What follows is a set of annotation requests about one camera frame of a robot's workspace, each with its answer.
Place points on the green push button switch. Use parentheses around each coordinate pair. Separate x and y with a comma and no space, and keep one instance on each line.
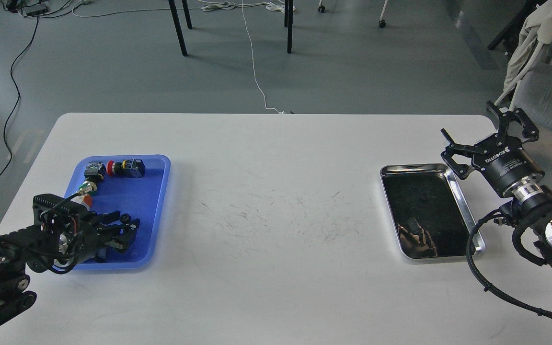
(87,188)

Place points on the blue plastic tray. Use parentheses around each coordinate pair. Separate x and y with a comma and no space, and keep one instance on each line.
(140,197)

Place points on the red button blue switch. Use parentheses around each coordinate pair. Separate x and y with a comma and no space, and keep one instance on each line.
(132,168)

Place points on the black table leg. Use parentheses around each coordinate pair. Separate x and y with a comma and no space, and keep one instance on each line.
(288,6)
(177,23)

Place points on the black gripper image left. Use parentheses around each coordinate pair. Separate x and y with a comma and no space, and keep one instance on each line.
(97,231)

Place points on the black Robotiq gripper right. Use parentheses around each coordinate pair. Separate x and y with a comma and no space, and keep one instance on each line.
(508,165)

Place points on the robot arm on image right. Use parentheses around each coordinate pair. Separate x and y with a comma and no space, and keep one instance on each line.
(528,211)

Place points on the silver metal tray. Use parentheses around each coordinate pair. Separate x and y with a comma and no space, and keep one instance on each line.
(435,231)

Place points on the black table leg left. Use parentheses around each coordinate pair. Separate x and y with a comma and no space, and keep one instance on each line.
(177,23)

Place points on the white orange push button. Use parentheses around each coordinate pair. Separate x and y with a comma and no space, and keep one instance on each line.
(86,200)

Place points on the black grey square switch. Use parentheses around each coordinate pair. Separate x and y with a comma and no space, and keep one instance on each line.
(95,172)

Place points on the beige jacket on chair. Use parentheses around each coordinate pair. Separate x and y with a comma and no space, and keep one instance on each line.
(533,37)

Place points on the black table leg right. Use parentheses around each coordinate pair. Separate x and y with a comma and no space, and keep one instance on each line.
(288,6)

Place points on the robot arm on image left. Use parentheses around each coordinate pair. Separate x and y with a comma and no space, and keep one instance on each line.
(63,235)

